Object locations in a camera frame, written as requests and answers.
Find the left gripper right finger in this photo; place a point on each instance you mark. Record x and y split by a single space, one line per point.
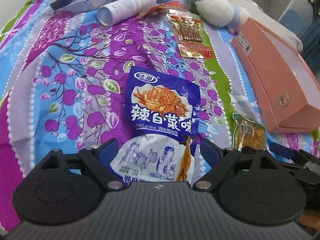
221 162

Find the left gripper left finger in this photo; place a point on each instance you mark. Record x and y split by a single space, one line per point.
97 161

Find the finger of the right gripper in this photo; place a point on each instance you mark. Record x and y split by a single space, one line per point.
299 157
309 179

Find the green white snack packet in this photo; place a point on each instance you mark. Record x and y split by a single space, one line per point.
248 133

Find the blue white snack packet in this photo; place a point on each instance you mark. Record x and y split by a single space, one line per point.
163 113

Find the red top clear snack bag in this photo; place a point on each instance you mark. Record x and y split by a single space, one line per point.
187 28

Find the pink cardboard box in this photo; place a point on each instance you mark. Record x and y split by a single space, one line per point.
285 88

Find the floral purple bedsheet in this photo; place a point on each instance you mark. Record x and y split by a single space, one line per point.
63 79

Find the white spray can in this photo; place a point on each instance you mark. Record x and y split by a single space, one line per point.
112 13

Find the white blue plush toy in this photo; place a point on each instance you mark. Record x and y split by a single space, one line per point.
220 13

